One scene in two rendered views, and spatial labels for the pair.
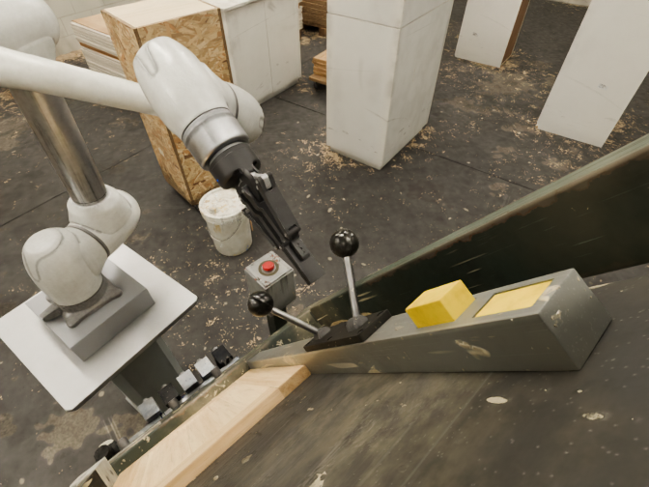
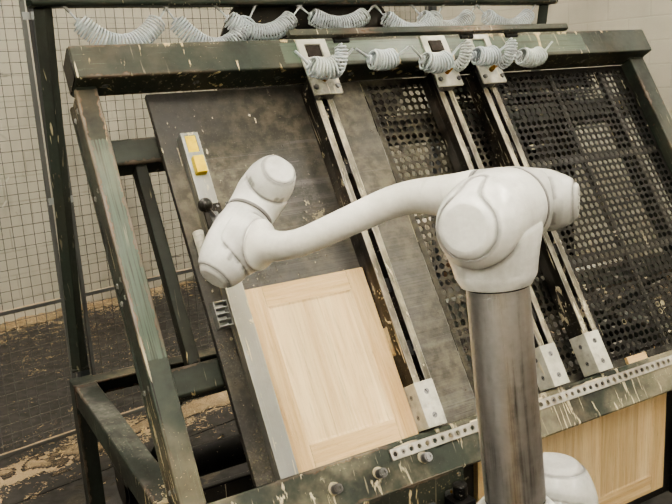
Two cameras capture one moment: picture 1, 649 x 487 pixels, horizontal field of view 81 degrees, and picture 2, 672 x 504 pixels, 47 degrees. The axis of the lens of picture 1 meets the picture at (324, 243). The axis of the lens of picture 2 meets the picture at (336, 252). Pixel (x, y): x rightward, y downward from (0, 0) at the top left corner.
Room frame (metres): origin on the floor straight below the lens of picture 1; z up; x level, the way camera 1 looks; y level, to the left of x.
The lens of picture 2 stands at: (2.11, 0.75, 1.83)
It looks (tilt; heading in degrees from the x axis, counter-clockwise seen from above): 13 degrees down; 194
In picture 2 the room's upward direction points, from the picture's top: 3 degrees counter-clockwise
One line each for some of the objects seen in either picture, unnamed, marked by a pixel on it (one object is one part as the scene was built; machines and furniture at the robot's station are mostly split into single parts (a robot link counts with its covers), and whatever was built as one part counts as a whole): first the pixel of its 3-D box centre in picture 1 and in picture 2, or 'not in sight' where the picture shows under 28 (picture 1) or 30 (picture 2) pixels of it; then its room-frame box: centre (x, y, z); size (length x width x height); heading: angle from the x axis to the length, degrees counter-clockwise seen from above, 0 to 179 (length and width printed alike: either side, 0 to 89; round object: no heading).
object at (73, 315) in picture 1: (75, 295); not in sight; (0.73, 0.82, 0.87); 0.22 x 0.18 x 0.06; 139
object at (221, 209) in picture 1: (228, 216); not in sight; (1.78, 0.61, 0.24); 0.32 x 0.30 x 0.47; 144
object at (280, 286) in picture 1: (271, 284); not in sight; (0.79, 0.18, 0.84); 0.12 x 0.12 x 0.18; 43
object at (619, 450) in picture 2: not in sight; (577, 452); (-0.45, 0.93, 0.53); 0.90 x 0.02 x 0.55; 133
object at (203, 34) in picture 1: (189, 114); not in sight; (2.37, 0.90, 0.63); 0.50 x 0.42 x 1.25; 133
